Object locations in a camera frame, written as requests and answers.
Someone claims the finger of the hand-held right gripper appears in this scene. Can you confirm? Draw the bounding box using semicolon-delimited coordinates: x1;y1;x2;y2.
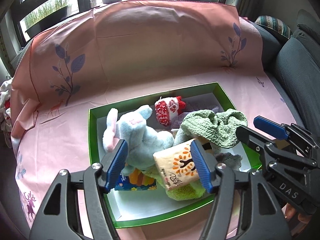
236;125;277;157
253;116;313;145

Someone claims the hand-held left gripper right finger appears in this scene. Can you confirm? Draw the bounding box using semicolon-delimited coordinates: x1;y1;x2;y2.
190;140;293;240

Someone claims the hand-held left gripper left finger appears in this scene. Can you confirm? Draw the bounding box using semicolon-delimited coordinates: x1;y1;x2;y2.
29;139;129;240

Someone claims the tree print tissue pack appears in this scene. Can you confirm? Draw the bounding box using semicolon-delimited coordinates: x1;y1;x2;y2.
153;140;200;189

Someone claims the blue tissue pack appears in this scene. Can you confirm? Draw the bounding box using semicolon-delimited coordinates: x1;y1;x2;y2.
115;167;157;192

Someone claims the yellow fluffy towel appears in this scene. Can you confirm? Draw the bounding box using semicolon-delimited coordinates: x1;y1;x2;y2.
142;170;208;202

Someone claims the green waffle towel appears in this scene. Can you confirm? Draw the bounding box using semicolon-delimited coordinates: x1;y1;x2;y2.
174;109;248;154

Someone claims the blue plush elephant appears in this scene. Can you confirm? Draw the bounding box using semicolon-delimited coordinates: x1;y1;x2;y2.
103;105;175;175

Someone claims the green cardboard box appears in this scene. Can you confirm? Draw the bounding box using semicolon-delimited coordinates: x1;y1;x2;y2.
88;81;263;228

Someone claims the red and white sock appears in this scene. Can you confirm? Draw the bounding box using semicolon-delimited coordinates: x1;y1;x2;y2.
154;95;188;128

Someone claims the person's right hand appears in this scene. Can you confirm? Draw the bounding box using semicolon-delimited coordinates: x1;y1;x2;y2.
285;204;309;224

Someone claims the grey sofa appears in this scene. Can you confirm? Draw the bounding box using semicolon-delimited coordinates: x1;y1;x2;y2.
250;10;320;140

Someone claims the patterned pillow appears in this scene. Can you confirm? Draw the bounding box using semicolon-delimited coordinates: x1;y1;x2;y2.
255;15;292;40

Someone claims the pink printed bed sheet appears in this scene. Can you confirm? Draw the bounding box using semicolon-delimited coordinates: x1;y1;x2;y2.
10;0;298;240

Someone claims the pile of clothes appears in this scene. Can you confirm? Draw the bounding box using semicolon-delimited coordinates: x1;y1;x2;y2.
0;80;13;148

